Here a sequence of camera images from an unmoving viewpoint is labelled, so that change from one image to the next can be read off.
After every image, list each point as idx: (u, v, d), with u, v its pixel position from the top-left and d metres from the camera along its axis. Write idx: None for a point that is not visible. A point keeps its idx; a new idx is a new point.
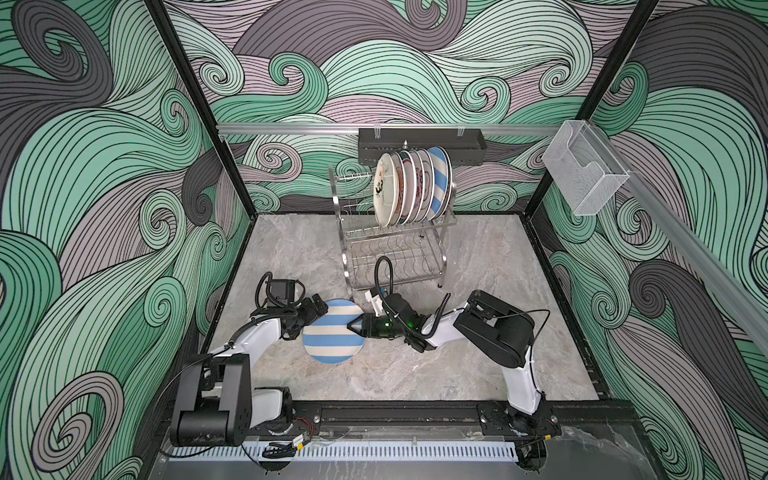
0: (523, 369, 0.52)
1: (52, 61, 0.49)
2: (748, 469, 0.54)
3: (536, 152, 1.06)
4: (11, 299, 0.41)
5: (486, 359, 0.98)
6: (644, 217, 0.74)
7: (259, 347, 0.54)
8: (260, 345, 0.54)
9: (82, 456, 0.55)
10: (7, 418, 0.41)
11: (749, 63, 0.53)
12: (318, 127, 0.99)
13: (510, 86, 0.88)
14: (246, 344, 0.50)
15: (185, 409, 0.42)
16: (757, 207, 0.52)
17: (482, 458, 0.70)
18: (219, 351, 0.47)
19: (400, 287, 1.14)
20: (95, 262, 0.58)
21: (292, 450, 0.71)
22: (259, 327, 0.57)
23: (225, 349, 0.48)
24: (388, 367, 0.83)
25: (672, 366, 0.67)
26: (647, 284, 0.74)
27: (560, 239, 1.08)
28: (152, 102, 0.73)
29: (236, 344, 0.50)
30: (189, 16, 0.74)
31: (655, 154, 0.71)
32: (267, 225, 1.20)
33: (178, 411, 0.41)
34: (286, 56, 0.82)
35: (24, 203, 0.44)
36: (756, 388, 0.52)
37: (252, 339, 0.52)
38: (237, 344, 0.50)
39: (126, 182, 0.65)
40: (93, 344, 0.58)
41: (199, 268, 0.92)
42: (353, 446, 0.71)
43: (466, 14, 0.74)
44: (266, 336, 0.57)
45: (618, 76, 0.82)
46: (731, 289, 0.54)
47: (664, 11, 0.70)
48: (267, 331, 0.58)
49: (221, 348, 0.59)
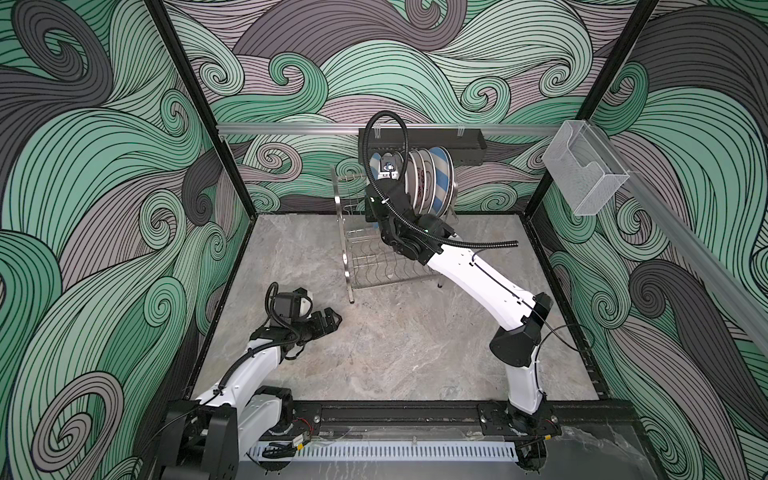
0: (527, 368, 0.50)
1: (52, 61, 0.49)
2: (748, 469, 0.54)
3: (537, 152, 1.06)
4: (11, 300, 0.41)
5: (486, 359, 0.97)
6: (644, 216, 0.74)
7: (253, 389, 0.52)
8: (257, 377, 0.53)
9: (82, 456, 0.55)
10: (8, 417, 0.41)
11: (748, 63, 0.53)
12: (317, 127, 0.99)
13: (510, 86, 0.88)
14: (238, 386, 0.47)
15: (166, 464, 0.40)
16: (757, 206, 0.52)
17: (482, 458, 0.70)
18: (206, 399, 0.44)
19: (400, 286, 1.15)
20: (95, 262, 0.58)
21: (292, 450, 0.71)
22: (252, 361, 0.53)
23: (214, 396, 0.45)
24: (388, 367, 0.83)
25: (671, 365, 0.67)
26: (647, 284, 0.74)
27: (560, 239, 1.08)
28: (152, 101, 0.73)
29: (227, 388, 0.47)
30: (189, 17, 0.74)
31: (655, 154, 0.71)
32: (267, 225, 1.20)
33: (160, 465, 0.40)
34: (286, 56, 0.82)
35: (24, 204, 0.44)
36: (756, 388, 0.52)
37: (244, 379, 0.49)
38: (229, 387, 0.47)
39: (125, 182, 0.65)
40: (93, 344, 0.58)
41: (198, 268, 0.92)
42: (353, 446, 0.71)
43: (466, 15, 0.75)
44: (262, 366, 0.54)
45: (618, 76, 0.82)
46: (732, 290, 0.54)
47: (664, 11, 0.70)
48: (266, 360, 0.56)
49: (209, 395, 0.45)
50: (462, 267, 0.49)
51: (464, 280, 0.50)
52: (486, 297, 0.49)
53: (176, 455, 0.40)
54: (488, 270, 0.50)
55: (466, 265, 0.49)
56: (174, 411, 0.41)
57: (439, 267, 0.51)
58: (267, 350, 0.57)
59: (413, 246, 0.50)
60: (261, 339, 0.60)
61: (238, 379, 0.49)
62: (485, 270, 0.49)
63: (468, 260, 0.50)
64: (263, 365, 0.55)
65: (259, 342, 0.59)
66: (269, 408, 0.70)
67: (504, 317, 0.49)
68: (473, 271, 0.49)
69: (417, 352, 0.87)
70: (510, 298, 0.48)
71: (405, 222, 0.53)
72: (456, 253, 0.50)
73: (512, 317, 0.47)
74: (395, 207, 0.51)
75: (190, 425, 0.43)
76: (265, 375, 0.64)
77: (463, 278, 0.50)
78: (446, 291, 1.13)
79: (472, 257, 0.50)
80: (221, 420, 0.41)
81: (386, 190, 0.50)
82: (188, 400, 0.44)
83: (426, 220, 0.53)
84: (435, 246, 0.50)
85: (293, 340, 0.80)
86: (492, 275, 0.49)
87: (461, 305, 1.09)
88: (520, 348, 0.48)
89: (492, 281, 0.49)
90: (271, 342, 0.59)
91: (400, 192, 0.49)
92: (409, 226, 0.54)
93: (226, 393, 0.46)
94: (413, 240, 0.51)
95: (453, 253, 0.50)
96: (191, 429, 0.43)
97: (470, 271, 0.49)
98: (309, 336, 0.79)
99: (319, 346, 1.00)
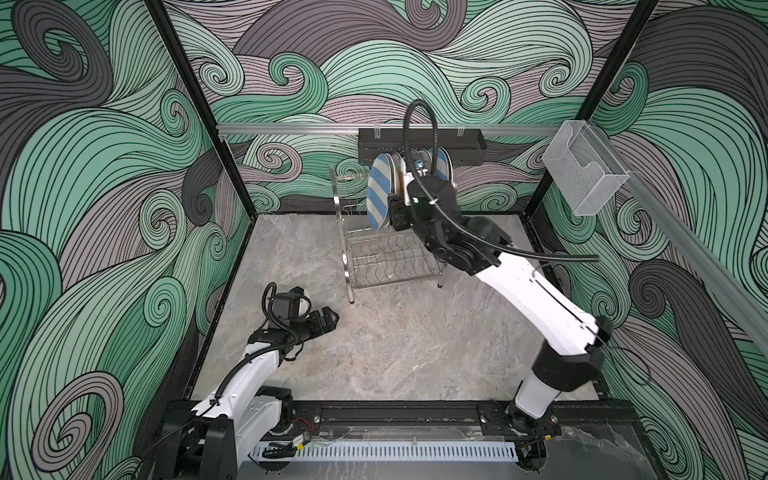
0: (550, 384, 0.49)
1: (52, 61, 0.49)
2: (748, 469, 0.54)
3: (537, 152, 1.06)
4: (11, 300, 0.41)
5: (486, 359, 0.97)
6: (644, 217, 0.74)
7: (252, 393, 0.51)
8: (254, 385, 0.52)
9: (82, 456, 0.55)
10: (7, 417, 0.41)
11: (748, 63, 0.53)
12: (317, 127, 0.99)
13: (510, 86, 0.88)
14: (234, 396, 0.47)
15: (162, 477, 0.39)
16: (757, 206, 0.52)
17: (483, 459, 0.70)
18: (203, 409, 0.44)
19: (400, 286, 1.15)
20: (95, 262, 0.58)
21: (292, 450, 0.71)
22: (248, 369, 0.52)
23: (211, 406, 0.45)
24: (388, 367, 0.83)
25: (671, 365, 0.67)
26: (647, 284, 0.74)
27: (560, 239, 1.08)
28: (152, 101, 0.73)
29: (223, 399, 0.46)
30: (189, 17, 0.74)
31: (655, 154, 0.71)
32: (267, 225, 1.20)
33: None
34: (286, 56, 0.82)
35: (24, 204, 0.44)
36: (755, 388, 0.53)
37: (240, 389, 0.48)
38: (225, 397, 0.46)
39: (125, 182, 0.65)
40: (93, 344, 0.58)
41: (198, 268, 0.92)
42: (353, 446, 0.71)
43: (466, 15, 0.75)
44: (260, 371, 0.54)
45: (619, 76, 0.82)
46: (732, 290, 0.54)
47: (664, 11, 0.70)
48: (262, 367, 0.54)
49: (206, 404, 0.45)
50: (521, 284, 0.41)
51: (519, 299, 0.44)
52: (542, 320, 0.44)
53: (173, 467, 0.39)
54: (550, 289, 0.42)
55: (525, 280, 0.41)
56: (170, 422, 0.41)
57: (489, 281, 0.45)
58: (265, 355, 0.56)
59: (464, 254, 0.43)
60: (261, 343, 0.59)
61: (235, 389, 0.48)
62: (546, 288, 0.42)
63: (528, 275, 0.42)
64: (261, 371, 0.54)
65: (257, 346, 0.58)
66: (268, 411, 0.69)
67: (560, 344, 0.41)
68: (532, 289, 0.41)
69: (417, 352, 0.87)
70: (574, 322, 0.41)
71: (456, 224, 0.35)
72: (517, 265, 0.42)
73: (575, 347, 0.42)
74: (443, 208, 0.42)
75: (187, 436, 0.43)
76: (262, 380, 0.55)
77: (519, 297, 0.44)
78: (446, 291, 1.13)
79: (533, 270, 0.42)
80: (216, 431, 0.41)
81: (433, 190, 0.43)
82: (184, 413, 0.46)
83: (477, 222, 0.46)
84: (493, 257, 0.41)
85: (291, 343, 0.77)
86: (555, 295, 0.42)
87: (461, 306, 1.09)
88: (576, 376, 0.43)
89: (554, 303, 0.41)
90: (269, 346, 0.58)
91: (447, 192, 0.41)
92: (461, 227, 0.43)
93: (223, 403, 0.45)
94: (464, 246, 0.45)
95: (512, 265, 0.41)
96: (188, 440, 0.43)
97: (528, 288, 0.41)
98: (308, 336, 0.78)
99: (319, 346, 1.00)
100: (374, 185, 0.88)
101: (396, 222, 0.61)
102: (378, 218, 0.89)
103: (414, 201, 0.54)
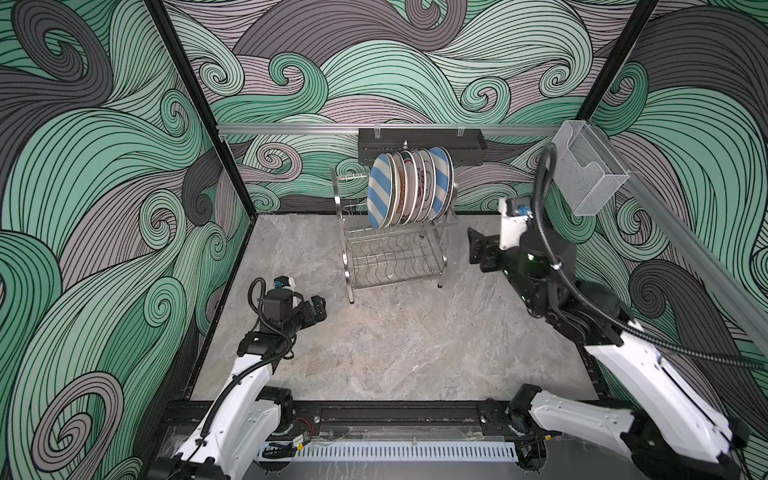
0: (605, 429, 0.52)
1: (52, 61, 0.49)
2: (749, 469, 0.54)
3: (537, 152, 1.06)
4: (10, 300, 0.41)
5: (486, 359, 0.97)
6: (644, 217, 0.74)
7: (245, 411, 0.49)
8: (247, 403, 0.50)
9: (82, 456, 0.55)
10: (7, 418, 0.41)
11: (748, 63, 0.53)
12: (317, 127, 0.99)
13: (510, 86, 0.88)
14: (223, 432, 0.44)
15: None
16: (756, 206, 0.52)
17: (482, 459, 0.70)
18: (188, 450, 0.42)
19: (400, 286, 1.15)
20: (95, 262, 0.58)
21: (292, 450, 0.71)
22: (239, 393, 0.49)
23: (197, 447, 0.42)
24: (388, 367, 0.83)
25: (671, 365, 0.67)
26: (647, 283, 0.74)
27: (560, 239, 1.08)
28: (152, 101, 0.73)
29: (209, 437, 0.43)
30: (189, 17, 0.74)
31: (655, 154, 0.71)
32: (267, 225, 1.20)
33: None
34: (286, 56, 0.82)
35: (24, 204, 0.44)
36: (755, 389, 0.53)
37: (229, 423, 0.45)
38: (212, 433, 0.44)
39: (125, 182, 0.65)
40: (93, 344, 0.58)
41: (198, 268, 0.92)
42: (353, 446, 0.71)
43: (466, 15, 0.75)
44: (253, 388, 0.51)
45: (619, 76, 0.82)
46: (732, 290, 0.54)
47: (664, 11, 0.70)
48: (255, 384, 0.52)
49: (192, 443, 0.42)
50: (641, 371, 0.39)
51: (640, 384, 0.39)
52: (659, 408, 0.39)
53: None
54: (677, 380, 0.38)
55: (651, 370, 0.39)
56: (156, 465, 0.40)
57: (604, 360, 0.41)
58: (257, 371, 0.53)
59: (578, 324, 0.41)
60: (252, 353, 0.56)
61: (222, 423, 0.45)
62: (673, 378, 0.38)
63: (653, 362, 0.39)
64: (252, 390, 0.51)
65: (249, 359, 0.55)
66: (264, 421, 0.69)
67: (675, 434, 0.38)
68: (659, 377, 0.39)
69: (417, 352, 0.87)
70: (701, 420, 0.38)
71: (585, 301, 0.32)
72: (640, 345, 0.40)
73: (704, 449, 0.37)
74: (564, 270, 0.40)
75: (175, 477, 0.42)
76: (257, 392, 0.53)
77: (640, 382, 0.39)
78: (446, 291, 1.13)
79: (658, 356, 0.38)
80: None
81: (557, 250, 0.42)
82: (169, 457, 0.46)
83: (592, 289, 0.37)
84: (616, 336, 0.39)
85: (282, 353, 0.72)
86: (683, 388, 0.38)
87: (462, 306, 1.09)
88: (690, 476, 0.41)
89: (685, 397, 0.38)
90: (261, 360, 0.55)
91: (572, 254, 0.41)
92: (586, 303, 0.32)
93: (210, 442, 0.43)
94: (579, 316, 0.41)
95: (635, 348, 0.39)
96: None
97: (655, 376, 0.39)
98: (299, 326, 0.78)
99: (319, 346, 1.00)
100: (374, 185, 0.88)
101: (485, 264, 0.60)
102: (378, 219, 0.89)
103: (528, 257, 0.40)
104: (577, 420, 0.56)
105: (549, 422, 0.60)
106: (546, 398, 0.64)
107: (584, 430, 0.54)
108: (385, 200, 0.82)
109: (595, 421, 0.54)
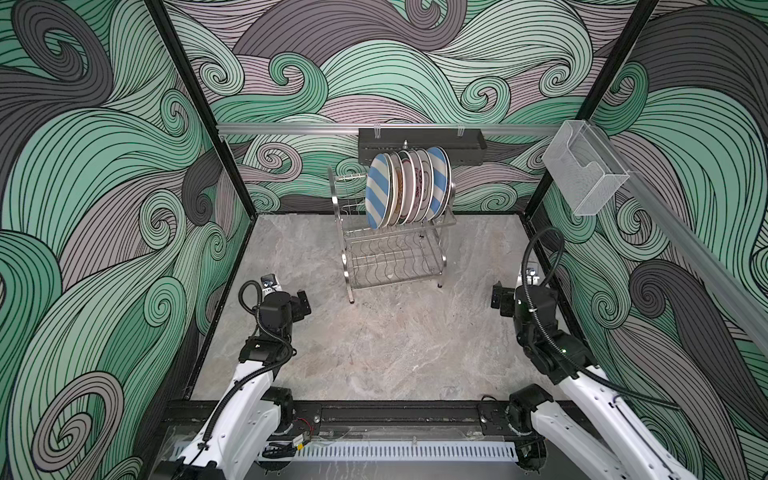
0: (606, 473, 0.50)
1: (52, 61, 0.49)
2: (748, 469, 0.54)
3: (536, 152, 1.06)
4: (11, 301, 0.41)
5: (486, 359, 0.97)
6: (644, 217, 0.74)
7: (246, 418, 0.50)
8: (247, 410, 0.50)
9: (82, 456, 0.55)
10: (7, 418, 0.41)
11: (748, 62, 0.53)
12: (317, 127, 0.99)
13: (510, 86, 0.88)
14: (226, 434, 0.45)
15: None
16: (756, 206, 0.52)
17: (482, 458, 0.70)
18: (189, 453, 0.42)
19: (400, 286, 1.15)
20: (95, 262, 0.58)
21: (292, 450, 0.71)
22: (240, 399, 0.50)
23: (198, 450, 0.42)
24: (388, 367, 0.83)
25: (672, 366, 0.67)
26: (647, 284, 0.74)
27: (561, 239, 1.06)
28: (152, 101, 0.73)
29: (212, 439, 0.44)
30: (189, 16, 0.74)
31: (655, 154, 0.71)
32: (267, 225, 1.20)
33: None
34: (286, 56, 0.82)
35: (23, 204, 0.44)
36: (755, 387, 0.53)
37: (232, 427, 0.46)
38: (215, 436, 0.44)
39: (125, 182, 0.65)
40: (93, 344, 0.58)
41: (198, 268, 0.92)
42: (353, 446, 0.71)
43: (466, 14, 0.74)
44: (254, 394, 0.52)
45: (618, 76, 0.82)
46: (732, 290, 0.54)
47: (664, 11, 0.70)
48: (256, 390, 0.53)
49: (193, 446, 0.43)
50: (595, 403, 0.48)
51: (601, 419, 0.47)
52: (619, 450, 0.45)
53: None
54: (636, 424, 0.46)
55: (603, 406, 0.48)
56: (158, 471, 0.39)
57: (575, 397, 0.50)
58: (258, 378, 0.54)
59: (546, 361, 0.54)
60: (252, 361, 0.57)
61: (225, 426, 0.46)
62: (628, 418, 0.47)
63: (606, 400, 0.48)
64: (253, 397, 0.52)
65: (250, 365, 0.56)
66: (264, 423, 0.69)
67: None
68: (610, 412, 0.47)
69: (418, 352, 0.87)
70: (658, 464, 0.42)
71: (544, 332, 0.57)
72: (598, 387, 0.50)
73: None
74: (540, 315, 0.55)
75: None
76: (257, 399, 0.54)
77: (599, 417, 0.47)
78: (446, 291, 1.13)
79: (613, 398, 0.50)
80: None
81: (537, 300, 0.57)
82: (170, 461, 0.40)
83: (566, 343, 0.56)
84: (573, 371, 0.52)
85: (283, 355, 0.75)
86: (640, 431, 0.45)
87: (462, 306, 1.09)
88: None
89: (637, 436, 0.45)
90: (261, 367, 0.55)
91: (546, 307, 0.55)
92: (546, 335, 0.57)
93: (213, 444, 0.43)
94: (549, 357, 0.54)
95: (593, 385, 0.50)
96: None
97: (607, 411, 0.47)
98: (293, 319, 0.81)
99: (319, 346, 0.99)
100: (373, 185, 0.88)
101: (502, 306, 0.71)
102: (377, 219, 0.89)
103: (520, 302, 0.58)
104: (580, 446, 0.55)
105: (546, 430, 0.61)
106: (561, 414, 0.62)
107: (582, 461, 0.53)
108: (384, 200, 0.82)
109: (600, 463, 0.52)
